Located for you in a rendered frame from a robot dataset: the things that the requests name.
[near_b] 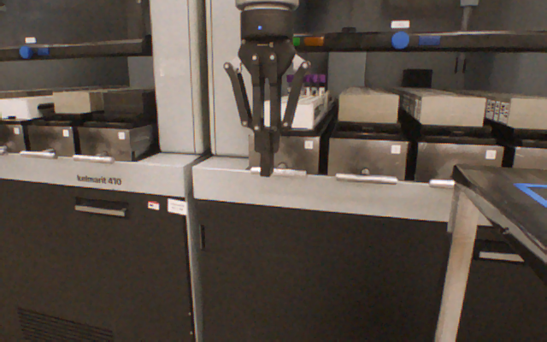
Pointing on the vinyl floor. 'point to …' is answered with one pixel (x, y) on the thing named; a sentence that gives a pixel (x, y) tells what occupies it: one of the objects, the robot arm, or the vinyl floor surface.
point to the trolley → (471, 197)
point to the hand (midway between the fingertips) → (267, 152)
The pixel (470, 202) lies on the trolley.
